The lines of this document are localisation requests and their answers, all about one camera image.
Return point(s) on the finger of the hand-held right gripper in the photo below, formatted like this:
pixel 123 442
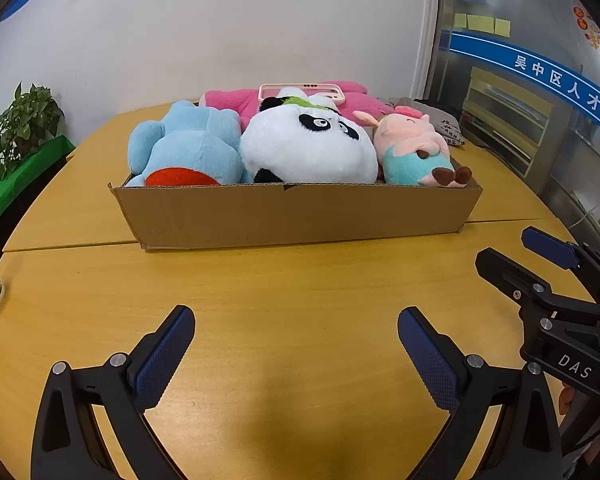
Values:
pixel 550 247
pixel 505 272

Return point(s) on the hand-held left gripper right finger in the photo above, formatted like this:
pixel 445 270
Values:
pixel 430 360

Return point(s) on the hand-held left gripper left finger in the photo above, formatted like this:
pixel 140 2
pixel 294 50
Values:
pixel 165 355

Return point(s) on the pink and teal pig plush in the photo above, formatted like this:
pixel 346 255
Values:
pixel 410 155

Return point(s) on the brown cardboard box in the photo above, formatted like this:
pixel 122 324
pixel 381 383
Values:
pixel 300 215

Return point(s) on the panda plush toy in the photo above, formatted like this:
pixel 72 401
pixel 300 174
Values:
pixel 305 152

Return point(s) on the pink rectangular frame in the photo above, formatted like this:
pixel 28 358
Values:
pixel 267 91

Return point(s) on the wooden desktop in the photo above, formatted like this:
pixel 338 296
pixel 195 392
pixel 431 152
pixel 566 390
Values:
pixel 280 285

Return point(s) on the person's right hand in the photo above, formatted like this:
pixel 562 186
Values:
pixel 566 400

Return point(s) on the beige slatted rack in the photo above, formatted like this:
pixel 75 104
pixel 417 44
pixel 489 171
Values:
pixel 510 120

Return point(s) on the grey cloth bag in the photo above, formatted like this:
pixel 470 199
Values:
pixel 445 125

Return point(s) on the blue window banner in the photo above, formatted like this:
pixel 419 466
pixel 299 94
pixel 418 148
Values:
pixel 530 67

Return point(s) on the light blue plush toy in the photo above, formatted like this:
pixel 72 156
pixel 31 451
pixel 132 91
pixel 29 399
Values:
pixel 190 145

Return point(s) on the red window decoration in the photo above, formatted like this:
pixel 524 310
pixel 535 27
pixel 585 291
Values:
pixel 595 30

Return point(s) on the yellow sticky note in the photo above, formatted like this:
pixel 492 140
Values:
pixel 503 27
pixel 481 23
pixel 460 20

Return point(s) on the green mat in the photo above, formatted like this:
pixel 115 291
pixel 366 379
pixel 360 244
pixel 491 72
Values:
pixel 10 185

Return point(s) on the large pink plush toy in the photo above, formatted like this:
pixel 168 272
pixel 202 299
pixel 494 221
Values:
pixel 230 100

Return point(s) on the green potted plant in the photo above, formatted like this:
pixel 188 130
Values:
pixel 22 125

